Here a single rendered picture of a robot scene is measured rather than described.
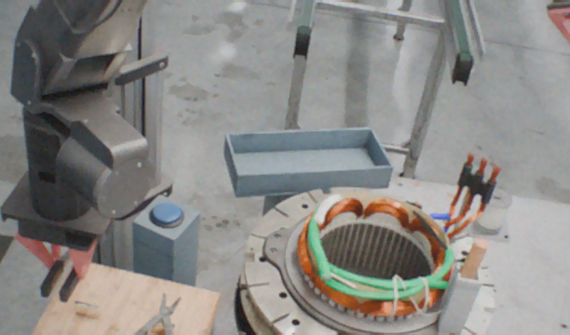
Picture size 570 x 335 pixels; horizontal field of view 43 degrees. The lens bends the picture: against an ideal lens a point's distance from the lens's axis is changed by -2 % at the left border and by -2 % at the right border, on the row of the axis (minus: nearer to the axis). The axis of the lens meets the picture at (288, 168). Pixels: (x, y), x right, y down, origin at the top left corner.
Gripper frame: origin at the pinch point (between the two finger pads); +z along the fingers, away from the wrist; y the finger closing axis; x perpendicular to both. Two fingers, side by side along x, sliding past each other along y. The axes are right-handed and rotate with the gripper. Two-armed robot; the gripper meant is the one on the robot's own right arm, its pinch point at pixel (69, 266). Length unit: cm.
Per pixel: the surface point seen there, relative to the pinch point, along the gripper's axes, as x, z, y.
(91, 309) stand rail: 3.4, 10.4, 0.6
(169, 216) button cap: 25.2, 14.4, 3.4
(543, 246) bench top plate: 67, 41, 70
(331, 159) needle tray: 48, 17, 24
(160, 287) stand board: 10.4, 12.1, 6.7
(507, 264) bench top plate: 59, 41, 62
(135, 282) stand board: 10.2, 12.1, 3.6
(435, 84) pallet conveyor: 182, 76, 55
